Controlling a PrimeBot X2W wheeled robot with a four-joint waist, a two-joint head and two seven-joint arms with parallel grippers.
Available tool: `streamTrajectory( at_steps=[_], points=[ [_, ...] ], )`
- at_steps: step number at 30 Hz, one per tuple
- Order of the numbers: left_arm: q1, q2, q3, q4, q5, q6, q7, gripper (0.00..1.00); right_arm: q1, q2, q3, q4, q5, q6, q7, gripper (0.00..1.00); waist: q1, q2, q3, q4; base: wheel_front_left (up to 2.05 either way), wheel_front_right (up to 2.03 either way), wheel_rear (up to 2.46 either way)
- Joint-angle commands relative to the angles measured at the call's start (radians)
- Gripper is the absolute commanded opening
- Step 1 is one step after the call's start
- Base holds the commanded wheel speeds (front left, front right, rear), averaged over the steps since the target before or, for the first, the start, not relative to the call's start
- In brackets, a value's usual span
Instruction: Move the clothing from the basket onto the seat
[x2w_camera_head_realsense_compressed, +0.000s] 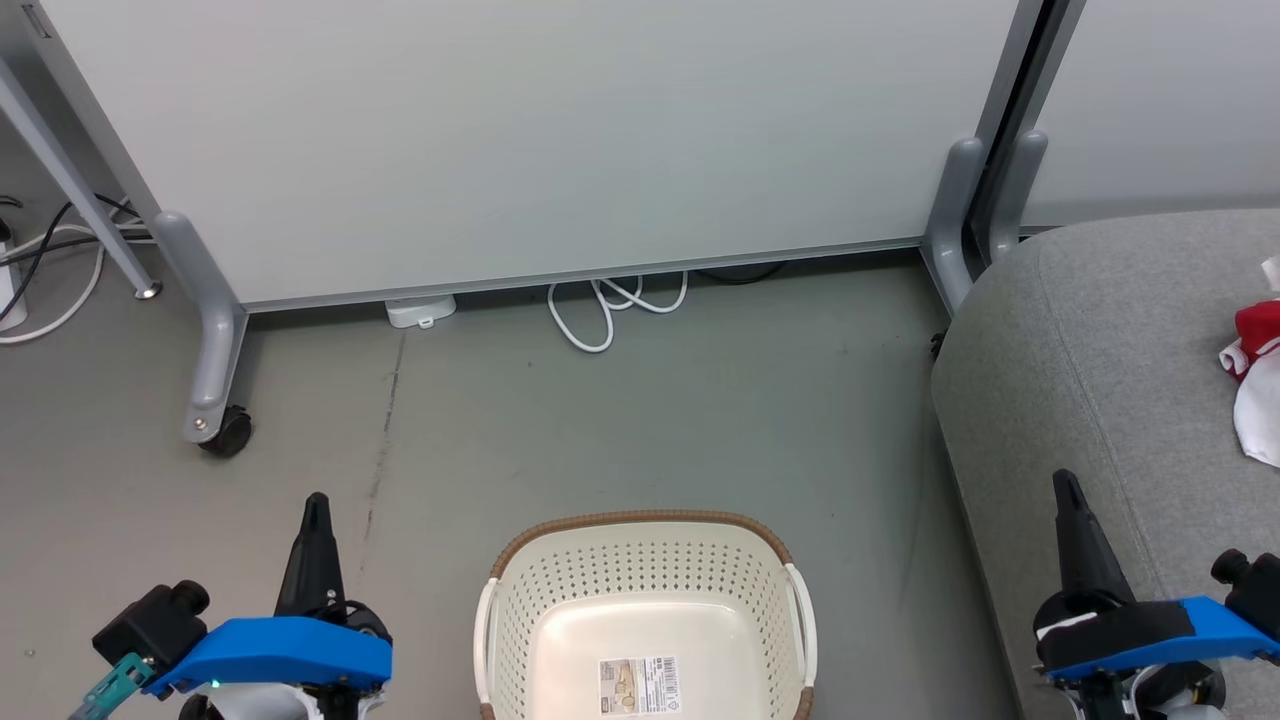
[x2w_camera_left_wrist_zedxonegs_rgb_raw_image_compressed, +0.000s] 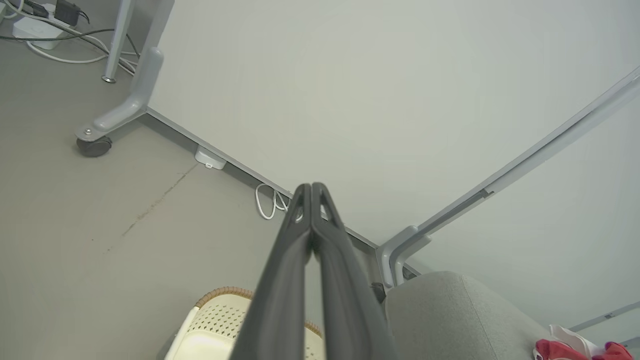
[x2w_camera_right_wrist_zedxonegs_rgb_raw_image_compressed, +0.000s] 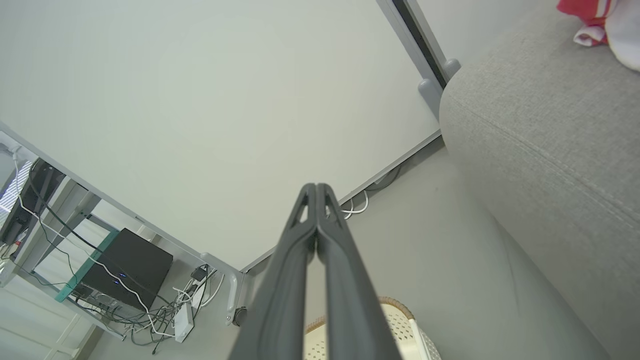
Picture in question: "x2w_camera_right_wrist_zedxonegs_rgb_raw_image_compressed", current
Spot green glass shelf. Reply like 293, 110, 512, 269
54, 229, 122, 304

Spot grey metal desk frame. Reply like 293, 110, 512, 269
0, 145, 126, 360

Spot wide white partition panel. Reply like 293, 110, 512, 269
0, 0, 443, 273

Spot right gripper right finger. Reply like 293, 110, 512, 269
316, 183, 404, 360

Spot grey fabric sofa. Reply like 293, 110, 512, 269
438, 0, 640, 360

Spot tangled cable bundle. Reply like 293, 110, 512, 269
75, 265, 227, 355

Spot dark cable under partition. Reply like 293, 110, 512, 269
369, 166, 402, 194

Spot black computer box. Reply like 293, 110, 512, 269
73, 227, 175, 312

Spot white looped floor cable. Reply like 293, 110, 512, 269
339, 190, 371, 221

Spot white power strip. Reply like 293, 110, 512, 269
173, 301, 196, 344

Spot red shorts with white stripe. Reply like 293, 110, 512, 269
556, 0, 617, 48

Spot grey partition foot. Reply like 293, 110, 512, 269
442, 58, 463, 82
417, 77, 443, 121

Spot long white cable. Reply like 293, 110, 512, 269
11, 147, 177, 339

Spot cream perforated laundry basket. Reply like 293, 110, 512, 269
304, 296, 442, 360

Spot black partition post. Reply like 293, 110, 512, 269
390, 0, 449, 91

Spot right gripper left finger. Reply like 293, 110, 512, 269
227, 183, 318, 360

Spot grey partition leg with caster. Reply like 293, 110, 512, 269
200, 251, 249, 327

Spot black desk device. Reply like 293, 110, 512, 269
0, 158, 67, 247

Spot white cloth garment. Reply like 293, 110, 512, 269
602, 0, 640, 72

